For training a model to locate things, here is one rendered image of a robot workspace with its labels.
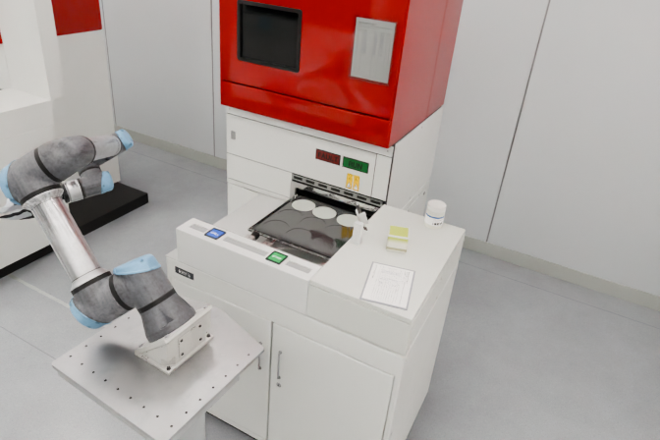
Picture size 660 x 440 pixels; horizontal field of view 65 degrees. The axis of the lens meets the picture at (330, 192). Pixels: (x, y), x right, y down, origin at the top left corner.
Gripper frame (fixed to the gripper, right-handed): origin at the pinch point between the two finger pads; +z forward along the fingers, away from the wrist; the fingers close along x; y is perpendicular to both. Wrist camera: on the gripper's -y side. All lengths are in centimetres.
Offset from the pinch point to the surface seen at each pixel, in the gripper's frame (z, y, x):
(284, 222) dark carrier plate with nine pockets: -89, -34, -12
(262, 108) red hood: -101, 9, 10
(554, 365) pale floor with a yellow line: -210, -131, -89
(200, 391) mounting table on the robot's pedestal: -29, -86, 3
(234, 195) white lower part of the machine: -93, 11, -43
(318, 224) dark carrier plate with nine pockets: -100, -42, -11
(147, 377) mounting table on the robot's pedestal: -19, -74, 0
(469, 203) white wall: -260, -22, -94
